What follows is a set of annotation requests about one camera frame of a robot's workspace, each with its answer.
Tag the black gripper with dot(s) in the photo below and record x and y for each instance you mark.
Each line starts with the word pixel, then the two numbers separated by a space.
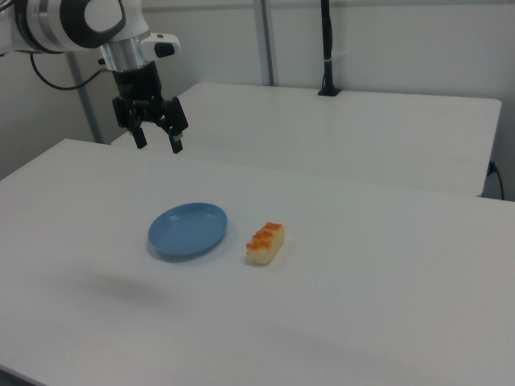
pixel 138 82

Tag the bread with orange topping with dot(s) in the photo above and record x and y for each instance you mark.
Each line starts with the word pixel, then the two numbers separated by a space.
pixel 266 244

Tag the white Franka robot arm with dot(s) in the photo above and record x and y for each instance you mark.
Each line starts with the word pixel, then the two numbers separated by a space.
pixel 72 24

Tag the blue oval plate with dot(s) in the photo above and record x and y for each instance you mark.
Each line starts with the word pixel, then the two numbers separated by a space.
pixel 188 231

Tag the white rectangular table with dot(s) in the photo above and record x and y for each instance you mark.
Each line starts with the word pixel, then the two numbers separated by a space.
pixel 342 132

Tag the grey metal partition post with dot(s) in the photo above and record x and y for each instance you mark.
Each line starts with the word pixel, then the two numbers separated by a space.
pixel 266 40
pixel 86 100

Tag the black camera stand pole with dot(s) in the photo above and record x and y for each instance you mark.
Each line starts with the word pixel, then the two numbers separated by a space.
pixel 329 60

